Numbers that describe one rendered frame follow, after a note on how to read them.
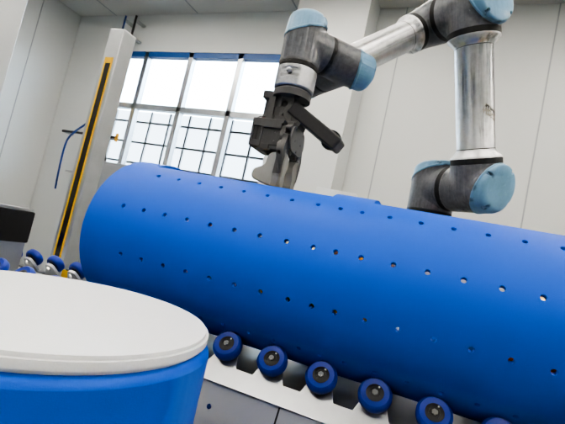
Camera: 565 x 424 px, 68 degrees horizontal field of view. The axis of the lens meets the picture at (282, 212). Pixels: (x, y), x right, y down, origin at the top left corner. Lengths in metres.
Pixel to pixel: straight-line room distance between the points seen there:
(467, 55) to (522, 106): 2.70
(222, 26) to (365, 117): 1.92
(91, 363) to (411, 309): 0.38
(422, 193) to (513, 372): 0.66
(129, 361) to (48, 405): 0.05
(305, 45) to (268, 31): 3.77
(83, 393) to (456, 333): 0.41
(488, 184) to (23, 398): 0.94
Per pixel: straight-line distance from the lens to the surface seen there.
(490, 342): 0.56
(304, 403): 0.63
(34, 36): 5.96
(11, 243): 1.18
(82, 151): 1.49
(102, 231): 0.76
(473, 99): 1.08
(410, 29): 1.15
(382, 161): 3.67
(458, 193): 1.08
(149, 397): 0.32
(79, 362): 0.29
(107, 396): 0.30
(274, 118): 0.79
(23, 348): 0.30
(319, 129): 0.75
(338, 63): 0.85
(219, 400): 0.67
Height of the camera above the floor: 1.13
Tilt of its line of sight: 5 degrees up
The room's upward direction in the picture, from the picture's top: 13 degrees clockwise
